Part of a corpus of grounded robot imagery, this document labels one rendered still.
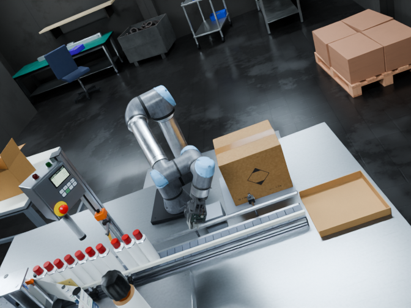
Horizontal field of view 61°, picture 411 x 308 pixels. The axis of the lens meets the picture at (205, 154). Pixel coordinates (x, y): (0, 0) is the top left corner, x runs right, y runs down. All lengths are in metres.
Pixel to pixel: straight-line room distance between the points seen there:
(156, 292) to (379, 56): 3.13
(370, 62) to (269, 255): 2.73
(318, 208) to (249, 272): 0.43
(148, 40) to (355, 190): 5.94
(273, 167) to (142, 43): 5.83
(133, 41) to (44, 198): 6.01
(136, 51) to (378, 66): 4.77
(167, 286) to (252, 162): 0.66
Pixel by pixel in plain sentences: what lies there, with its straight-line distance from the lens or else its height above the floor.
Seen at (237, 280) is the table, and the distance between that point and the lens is 1.55.
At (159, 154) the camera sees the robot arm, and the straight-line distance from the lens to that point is 1.44.
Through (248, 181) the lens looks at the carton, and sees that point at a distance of 1.70.
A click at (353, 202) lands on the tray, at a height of 0.83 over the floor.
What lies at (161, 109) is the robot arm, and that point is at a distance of 1.64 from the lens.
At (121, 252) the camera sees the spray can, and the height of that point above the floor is 1.03.
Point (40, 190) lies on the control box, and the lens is 1.50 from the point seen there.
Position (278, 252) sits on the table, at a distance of 1.57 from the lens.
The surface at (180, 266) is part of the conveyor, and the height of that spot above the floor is 0.85.
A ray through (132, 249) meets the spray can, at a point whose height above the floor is 1.02.
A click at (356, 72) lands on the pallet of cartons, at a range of 3.90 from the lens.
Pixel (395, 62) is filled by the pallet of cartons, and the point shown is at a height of 0.21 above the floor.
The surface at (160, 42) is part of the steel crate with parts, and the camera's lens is 7.12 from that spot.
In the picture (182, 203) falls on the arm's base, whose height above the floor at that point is 0.88.
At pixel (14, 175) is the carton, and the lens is 3.14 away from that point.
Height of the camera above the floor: 2.07
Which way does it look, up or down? 33 degrees down
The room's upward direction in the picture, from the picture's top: 24 degrees counter-clockwise
